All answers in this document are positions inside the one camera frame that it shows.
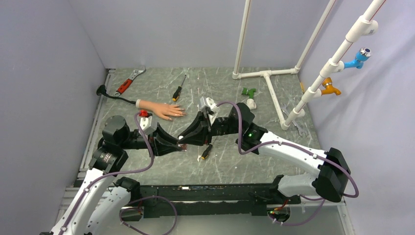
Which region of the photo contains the far black yellow screwdriver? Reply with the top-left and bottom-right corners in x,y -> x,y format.
172,74 -> 187,102

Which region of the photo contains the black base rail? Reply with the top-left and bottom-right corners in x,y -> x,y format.
72,183 -> 302,218

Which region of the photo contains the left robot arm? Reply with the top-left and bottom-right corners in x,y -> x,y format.
48,115 -> 186,235

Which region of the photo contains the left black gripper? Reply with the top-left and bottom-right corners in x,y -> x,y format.
119,121 -> 181,158

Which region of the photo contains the mannequin hand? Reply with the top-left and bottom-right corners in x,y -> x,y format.
136,99 -> 185,121

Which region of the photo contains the black hand stand cable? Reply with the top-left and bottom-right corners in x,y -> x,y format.
96,84 -> 137,106

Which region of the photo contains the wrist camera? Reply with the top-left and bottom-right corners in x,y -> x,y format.
138,110 -> 157,135
198,96 -> 220,124

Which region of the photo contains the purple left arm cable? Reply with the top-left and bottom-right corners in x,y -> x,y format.
60,113 -> 178,235

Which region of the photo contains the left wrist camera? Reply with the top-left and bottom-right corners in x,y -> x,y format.
138,110 -> 157,135

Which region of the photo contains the white pvc pipe frame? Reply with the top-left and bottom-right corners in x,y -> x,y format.
232,0 -> 387,130

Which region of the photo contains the blue pipe valve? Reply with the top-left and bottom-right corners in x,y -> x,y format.
344,47 -> 371,69

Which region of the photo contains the near black yellow screwdriver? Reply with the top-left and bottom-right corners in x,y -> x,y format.
201,137 -> 217,160

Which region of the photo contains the black yellow screwdriver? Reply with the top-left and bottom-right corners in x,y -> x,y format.
172,74 -> 187,102
201,137 -> 217,160

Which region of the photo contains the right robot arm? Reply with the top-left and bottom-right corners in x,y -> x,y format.
178,103 -> 357,203

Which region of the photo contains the red handled adjustable wrench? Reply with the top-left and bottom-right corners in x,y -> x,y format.
115,66 -> 146,97

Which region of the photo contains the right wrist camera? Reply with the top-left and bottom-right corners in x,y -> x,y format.
198,96 -> 220,124

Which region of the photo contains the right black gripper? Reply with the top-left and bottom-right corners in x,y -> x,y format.
178,112 -> 243,147

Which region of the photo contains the orange pipe valve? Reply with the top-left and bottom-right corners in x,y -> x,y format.
321,77 -> 341,95

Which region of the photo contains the silver spanner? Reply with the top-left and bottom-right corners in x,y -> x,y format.
281,103 -> 307,137

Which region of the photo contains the green white pipe fitting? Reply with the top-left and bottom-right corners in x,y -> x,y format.
241,88 -> 256,110

